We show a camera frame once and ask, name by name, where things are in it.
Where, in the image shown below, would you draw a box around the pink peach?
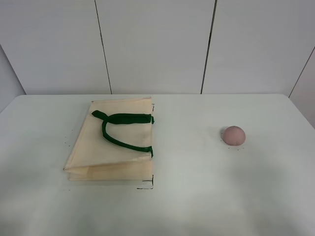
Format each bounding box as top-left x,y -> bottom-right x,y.
222,126 -> 246,146

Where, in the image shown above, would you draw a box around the white linen bag green handles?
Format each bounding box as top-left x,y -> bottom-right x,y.
63,97 -> 154,181

